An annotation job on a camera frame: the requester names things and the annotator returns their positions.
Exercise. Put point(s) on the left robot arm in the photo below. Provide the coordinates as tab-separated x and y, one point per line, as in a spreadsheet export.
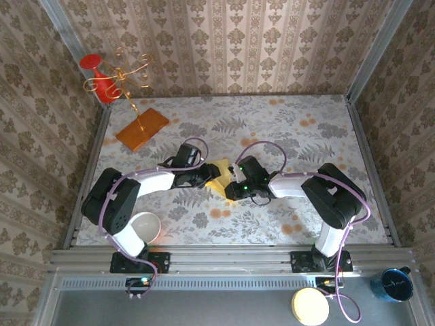
153	180

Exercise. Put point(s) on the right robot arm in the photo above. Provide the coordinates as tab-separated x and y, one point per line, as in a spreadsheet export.
285	185

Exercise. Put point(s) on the floral patterned table cover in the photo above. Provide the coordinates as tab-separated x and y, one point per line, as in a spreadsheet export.
238	220

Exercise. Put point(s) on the white bowl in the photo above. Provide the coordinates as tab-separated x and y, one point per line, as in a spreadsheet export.
147	225

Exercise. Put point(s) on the black controller box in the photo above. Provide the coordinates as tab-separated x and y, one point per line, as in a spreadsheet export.
328	283
139	283

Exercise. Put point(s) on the yellow round plate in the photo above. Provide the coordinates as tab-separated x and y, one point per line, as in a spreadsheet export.
311	305

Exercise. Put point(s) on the red wine glass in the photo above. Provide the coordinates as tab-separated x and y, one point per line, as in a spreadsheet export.
90	62

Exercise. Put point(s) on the blue mug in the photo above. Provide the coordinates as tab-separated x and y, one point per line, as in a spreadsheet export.
394	285

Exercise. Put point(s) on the long aluminium mounting rail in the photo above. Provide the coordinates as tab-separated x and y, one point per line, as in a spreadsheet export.
231	259

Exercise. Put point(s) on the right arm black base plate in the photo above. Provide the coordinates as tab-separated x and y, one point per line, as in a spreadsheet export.
299	261

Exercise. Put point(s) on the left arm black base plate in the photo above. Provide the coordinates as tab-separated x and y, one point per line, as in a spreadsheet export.
161	261

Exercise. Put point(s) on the aluminium table side rail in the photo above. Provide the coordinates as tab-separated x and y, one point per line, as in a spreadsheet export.
98	142
364	142

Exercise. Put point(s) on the aluminium frame post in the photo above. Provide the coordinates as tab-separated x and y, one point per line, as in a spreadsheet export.
380	44
68	40

